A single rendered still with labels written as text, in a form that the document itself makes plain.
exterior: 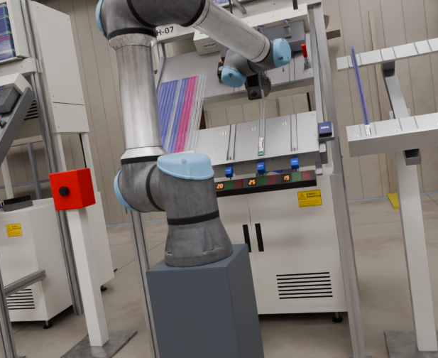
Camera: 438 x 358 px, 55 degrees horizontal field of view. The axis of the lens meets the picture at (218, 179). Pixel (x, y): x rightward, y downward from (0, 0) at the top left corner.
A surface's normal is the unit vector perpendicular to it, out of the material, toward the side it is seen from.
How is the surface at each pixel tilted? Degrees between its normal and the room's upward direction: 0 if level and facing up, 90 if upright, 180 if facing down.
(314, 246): 90
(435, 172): 90
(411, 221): 90
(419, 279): 90
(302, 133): 47
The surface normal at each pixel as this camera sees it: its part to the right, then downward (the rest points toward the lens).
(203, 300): -0.30, 0.11
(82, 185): 0.95, -0.12
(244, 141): -0.31, -0.59
